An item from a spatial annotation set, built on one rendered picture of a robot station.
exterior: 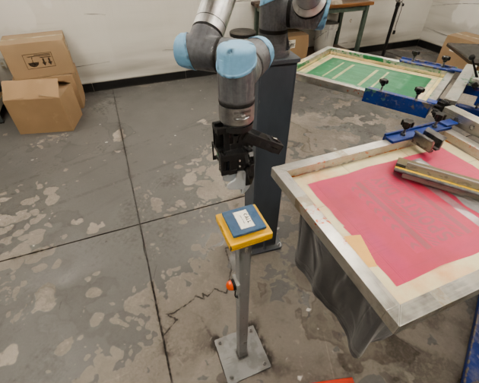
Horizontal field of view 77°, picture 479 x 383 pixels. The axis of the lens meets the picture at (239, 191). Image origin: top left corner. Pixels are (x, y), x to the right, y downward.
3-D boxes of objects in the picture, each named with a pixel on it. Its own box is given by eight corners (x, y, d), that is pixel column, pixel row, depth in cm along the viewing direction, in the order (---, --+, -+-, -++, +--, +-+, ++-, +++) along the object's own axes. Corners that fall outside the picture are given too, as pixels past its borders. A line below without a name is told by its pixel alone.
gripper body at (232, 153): (212, 161, 74) (209, 116, 66) (245, 153, 77) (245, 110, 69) (222, 179, 69) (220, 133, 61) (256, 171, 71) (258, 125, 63)
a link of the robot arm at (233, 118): (246, 91, 66) (261, 107, 60) (246, 111, 69) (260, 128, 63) (214, 96, 64) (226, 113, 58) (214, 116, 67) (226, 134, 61)
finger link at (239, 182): (225, 196, 78) (223, 168, 72) (246, 191, 80) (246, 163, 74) (229, 204, 76) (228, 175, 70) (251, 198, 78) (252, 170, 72)
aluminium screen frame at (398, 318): (393, 335, 63) (399, 327, 61) (270, 175, 104) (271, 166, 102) (611, 230, 85) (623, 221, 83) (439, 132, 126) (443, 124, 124)
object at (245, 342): (228, 386, 139) (220, 263, 76) (214, 340, 155) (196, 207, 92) (271, 367, 146) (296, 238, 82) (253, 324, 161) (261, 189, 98)
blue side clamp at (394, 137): (388, 155, 116) (394, 139, 111) (379, 148, 119) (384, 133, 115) (445, 140, 124) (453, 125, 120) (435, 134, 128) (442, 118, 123)
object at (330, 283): (354, 363, 99) (401, 294, 71) (288, 258, 130) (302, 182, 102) (362, 359, 100) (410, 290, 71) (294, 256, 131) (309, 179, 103)
